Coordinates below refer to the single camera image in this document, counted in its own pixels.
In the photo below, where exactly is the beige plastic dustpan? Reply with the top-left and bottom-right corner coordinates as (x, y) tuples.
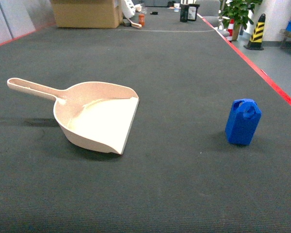
(7, 78), (139, 155)

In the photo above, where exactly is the blue plastic part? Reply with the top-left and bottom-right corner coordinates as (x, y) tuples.
(225, 99), (262, 146)

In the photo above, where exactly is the orange bottle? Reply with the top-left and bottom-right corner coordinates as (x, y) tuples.
(138, 14), (145, 27)

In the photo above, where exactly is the black white box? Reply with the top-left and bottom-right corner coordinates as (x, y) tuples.
(179, 4), (200, 22)

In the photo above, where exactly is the red white traffic cone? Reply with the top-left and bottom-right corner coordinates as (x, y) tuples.
(227, 19), (235, 42)

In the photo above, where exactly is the grey office chair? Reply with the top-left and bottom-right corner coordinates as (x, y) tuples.
(194, 0), (229, 37)

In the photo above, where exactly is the large cardboard box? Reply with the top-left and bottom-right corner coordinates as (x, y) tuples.
(50, 0), (123, 29)

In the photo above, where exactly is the yellow black striped bollard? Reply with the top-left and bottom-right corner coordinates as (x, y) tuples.
(243, 14), (266, 50)

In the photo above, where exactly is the potted green plant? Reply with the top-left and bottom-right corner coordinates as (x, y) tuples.
(220, 0), (263, 41)

